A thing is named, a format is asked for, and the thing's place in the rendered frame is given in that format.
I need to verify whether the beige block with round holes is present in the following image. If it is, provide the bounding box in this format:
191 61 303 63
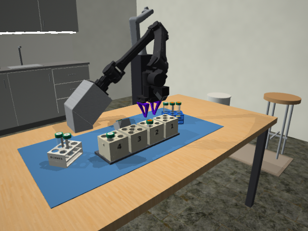
97 130 129 162

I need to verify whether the blue bench mat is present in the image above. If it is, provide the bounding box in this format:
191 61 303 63
17 114 224 209

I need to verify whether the beige bucket adapter with round holes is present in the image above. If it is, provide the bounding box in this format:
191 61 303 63
137 120 164 145
118 124 147 153
153 114 179 138

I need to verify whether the green-capped conical centrifuge tube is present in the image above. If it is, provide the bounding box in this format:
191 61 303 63
106 132 115 141

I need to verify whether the white tube rack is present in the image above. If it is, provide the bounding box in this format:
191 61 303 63
47 141 83 168

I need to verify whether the blue tube rack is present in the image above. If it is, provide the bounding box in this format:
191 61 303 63
162 111 184 124

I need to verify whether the green-capped sample tube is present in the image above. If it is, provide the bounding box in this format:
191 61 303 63
146 119 154 127
163 102 168 113

